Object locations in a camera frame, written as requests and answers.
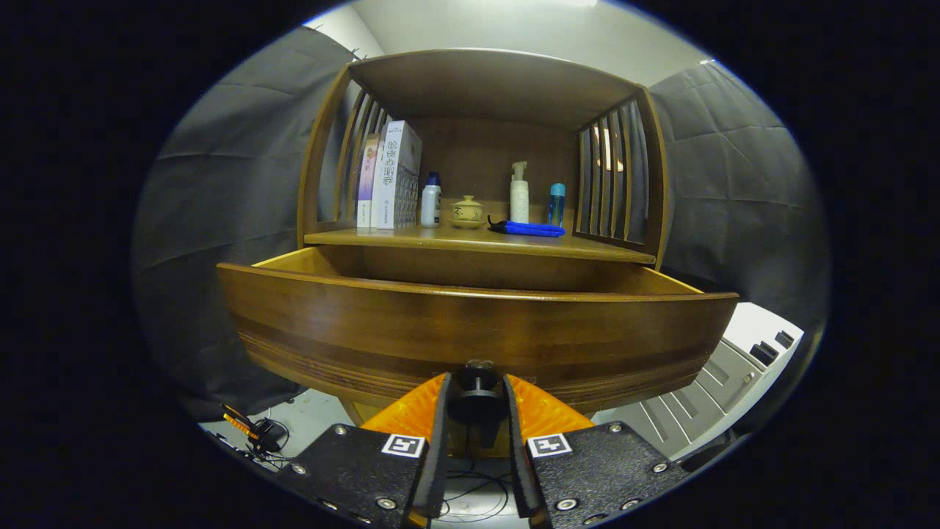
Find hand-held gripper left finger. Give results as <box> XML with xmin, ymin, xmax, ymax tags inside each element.
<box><xmin>275</xmin><ymin>372</ymin><xmax>452</xmax><ymax>529</ymax></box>

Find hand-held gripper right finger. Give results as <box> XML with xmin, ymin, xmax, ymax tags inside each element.
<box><xmin>502</xmin><ymin>373</ymin><xmax>691</xmax><ymax>529</ymax></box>

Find black drawer knob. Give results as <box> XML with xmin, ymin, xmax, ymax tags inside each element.
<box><xmin>448</xmin><ymin>359</ymin><xmax>509</xmax><ymax>425</ymax></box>

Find wooden drawer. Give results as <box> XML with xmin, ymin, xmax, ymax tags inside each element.
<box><xmin>217</xmin><ymin>246</ymin><xmax>740</xmax><ymax>414</ymax></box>

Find wooden countertop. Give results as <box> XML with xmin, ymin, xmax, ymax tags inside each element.
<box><xmin>303</xmin><ymin>224</ymin><xmax>657</xmax><ymax>265</ymax></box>

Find white plastic drawer unit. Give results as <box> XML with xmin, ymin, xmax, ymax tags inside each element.
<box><xmin>591</xmin><ymin>302</ymin><xmax>805</xmax><ymax>464</ymax></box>

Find wooden cabinet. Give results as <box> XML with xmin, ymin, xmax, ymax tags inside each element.
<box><xmin>296</xmin><ymin>48</ymin><xmax>673</xmax><ymax>460</ymax></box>

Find orange black device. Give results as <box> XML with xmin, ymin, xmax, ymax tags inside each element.
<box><xmin>222</xmin><ymin>403</ymin><xmax>291</xmax><ymax>456</ymax></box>

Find folded blue cloth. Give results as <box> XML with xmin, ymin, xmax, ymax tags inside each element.
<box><xmin>491</xmin><ymin>220</ymin><xmax>566</xmax><ymax>238</ymax></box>

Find yellow lidded teacup with saucer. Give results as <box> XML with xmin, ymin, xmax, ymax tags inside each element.
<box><xmin>449</xmin><ymin>195</ymin><xmax>486</xmax><ymax>230</ymax></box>

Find white bottle blue cap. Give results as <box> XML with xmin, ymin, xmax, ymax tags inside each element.
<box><xmin>421</xmin><ymin>172</ymin><xmax>442</xmax><ymax>228</ymax></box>

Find white pump bottle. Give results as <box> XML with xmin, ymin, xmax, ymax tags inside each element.
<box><xmin>510</xmin><ymin>161</ymin><xmax>530</xmax><ymax>224</ymax></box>

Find thin purple book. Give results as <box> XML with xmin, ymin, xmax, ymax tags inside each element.
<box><xmin>357</xmin><ymin>133</ymin><xmax>384</xmax><ymax>228</ymax></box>

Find thick white patterned book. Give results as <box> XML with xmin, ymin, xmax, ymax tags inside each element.
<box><xmin>370</xmin><ymin>120</ymin><xmax>423</xmax><ymax>230</ymax></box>

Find black floor cables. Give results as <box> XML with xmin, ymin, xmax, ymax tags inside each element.
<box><xmin>441</xmin><ymin>459</ymin><xmax>511</xmax><ymax>524</ymax></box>

